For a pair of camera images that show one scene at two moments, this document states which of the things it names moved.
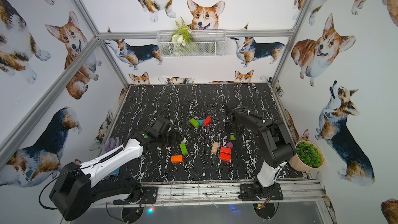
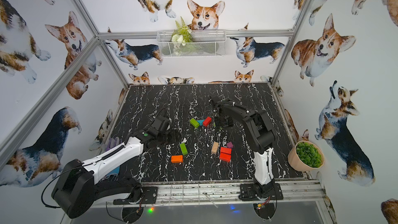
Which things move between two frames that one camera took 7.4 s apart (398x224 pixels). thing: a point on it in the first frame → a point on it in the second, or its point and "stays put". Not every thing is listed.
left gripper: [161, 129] stays put
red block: [207, 121] stays put
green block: [194, 123] stays put
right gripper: [228, 130] → [218, 124]
